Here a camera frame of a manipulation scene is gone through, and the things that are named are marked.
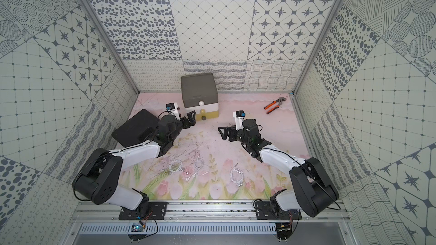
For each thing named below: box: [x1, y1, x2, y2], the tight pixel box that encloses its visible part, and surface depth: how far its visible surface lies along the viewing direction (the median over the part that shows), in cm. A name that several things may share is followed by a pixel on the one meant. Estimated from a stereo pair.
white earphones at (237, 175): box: [229, 162, 245, 187], surface depth 85 cm
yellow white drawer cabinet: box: [180, 72, 220, 122], surface depth 97 cm
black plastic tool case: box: [111, 108, 159, 148], surface depth 97 cm
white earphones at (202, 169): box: [192, 155, 209, 178], surface depth 88 cm
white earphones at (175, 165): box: [169, 158, 189, 175], surface depth 89 cm
